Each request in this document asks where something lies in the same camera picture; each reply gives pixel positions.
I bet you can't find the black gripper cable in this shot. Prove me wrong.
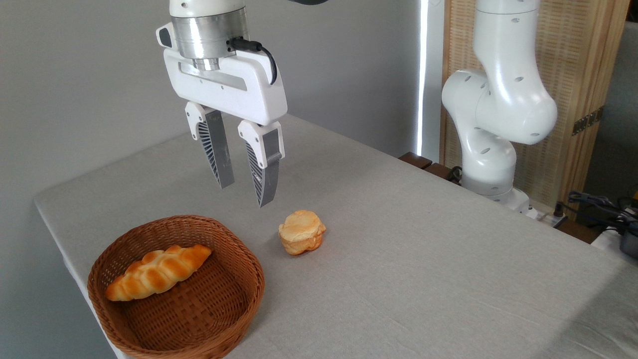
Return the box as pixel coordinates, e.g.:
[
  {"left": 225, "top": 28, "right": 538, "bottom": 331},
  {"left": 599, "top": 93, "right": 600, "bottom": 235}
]
[{"left": 227, "top": 37, "right": 278, "bottom": 85}]

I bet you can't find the brown woven wicker basket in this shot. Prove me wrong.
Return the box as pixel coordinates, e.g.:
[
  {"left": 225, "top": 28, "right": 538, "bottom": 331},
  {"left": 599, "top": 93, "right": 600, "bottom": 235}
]
[{"left": 87, "top": 215, "right": 266, "bottom": 359}]

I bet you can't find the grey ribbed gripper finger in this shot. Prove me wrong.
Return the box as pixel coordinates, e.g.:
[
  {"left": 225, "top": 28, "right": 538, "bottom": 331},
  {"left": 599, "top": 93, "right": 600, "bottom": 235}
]
[
  {"left": 237, "top": 120, "right": 286, "bottom": 208},
  {"left": 185, "top": 101, "right": 235, "bottom": 189}
]

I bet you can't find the round pale bread bun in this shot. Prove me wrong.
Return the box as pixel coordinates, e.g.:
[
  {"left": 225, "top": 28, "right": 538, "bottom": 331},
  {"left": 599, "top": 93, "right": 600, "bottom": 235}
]
[{"left": 278, "top": 210, "right": 327, "bottom": 256}]

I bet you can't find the dark brown wooden block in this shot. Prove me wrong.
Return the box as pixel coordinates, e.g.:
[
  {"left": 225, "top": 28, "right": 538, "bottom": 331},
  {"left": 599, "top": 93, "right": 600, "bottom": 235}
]
[
  {"left": 399, "top": 152, "right": 433, "bottom": 170},
  {"left": 424, "top": 163, "right": 462, "bottom": 186}
]

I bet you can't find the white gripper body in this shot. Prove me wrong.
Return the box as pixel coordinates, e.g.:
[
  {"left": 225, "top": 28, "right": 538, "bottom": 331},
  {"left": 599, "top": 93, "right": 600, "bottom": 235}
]
[{"left": 156, "top": 22, "right": 289, "bottom": 127}]

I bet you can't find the black cable bundle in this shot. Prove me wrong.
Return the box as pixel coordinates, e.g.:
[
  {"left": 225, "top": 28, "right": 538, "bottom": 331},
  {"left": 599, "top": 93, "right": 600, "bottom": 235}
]
[{"left": 558, "top": 191, "right": 638, "bottom": 227}]

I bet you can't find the white power strip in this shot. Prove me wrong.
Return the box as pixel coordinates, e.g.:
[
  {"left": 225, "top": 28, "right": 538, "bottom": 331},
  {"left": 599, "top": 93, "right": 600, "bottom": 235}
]
[{"left": 527, "top": 205, "right": 569, "bottom": 228}]

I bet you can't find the metal screen hinge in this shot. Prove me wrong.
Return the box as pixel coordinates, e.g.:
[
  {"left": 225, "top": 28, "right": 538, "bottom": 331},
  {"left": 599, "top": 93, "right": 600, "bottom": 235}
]
[{"left": 572, "top": 106, "right": 605, "bottom": 136}]

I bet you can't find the long braided bread loaf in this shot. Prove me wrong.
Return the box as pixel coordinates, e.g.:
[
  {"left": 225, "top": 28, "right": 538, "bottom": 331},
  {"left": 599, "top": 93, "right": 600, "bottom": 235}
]
[{"left": 105, "top": 244, "right": 213, "bottom": 302}]

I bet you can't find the grey tablecloth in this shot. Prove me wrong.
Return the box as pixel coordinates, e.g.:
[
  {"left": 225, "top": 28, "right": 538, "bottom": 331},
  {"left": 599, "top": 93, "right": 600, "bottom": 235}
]
[{"left": 34, "top": 114, "right": 638, "bottom": 359}]

